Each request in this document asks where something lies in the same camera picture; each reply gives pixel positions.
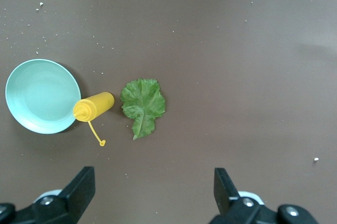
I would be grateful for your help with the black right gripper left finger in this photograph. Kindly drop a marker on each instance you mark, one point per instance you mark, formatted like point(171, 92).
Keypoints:
point(76, 195)

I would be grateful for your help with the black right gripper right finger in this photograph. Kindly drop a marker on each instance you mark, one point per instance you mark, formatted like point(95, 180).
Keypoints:
point(226, 197)

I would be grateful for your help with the yellow mustard squeeze bottle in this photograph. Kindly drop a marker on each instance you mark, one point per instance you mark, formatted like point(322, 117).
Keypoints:
point(97, 104)

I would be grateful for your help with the green lettuce leaf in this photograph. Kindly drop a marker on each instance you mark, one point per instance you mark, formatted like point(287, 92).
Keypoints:
point(143, 102)

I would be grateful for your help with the mint green plate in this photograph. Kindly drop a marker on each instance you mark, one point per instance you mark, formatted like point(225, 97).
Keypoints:
point(39, 97)

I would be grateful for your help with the brown table cloth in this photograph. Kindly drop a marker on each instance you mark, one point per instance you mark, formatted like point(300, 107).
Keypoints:
point(210, 50)

